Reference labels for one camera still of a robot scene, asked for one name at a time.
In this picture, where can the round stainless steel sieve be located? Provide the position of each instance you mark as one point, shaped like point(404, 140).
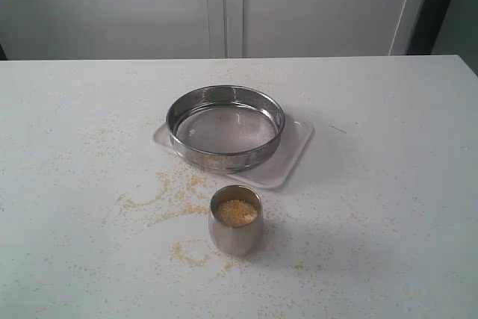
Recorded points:
point(213, 98)

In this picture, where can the stainless steel cup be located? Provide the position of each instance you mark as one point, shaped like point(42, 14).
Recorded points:
point(235, 240)

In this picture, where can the yellow-brown granules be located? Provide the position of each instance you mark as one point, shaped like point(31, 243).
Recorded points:
point(235, 212)

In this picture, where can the white plastic tray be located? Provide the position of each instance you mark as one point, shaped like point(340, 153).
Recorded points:
point(287, 162)

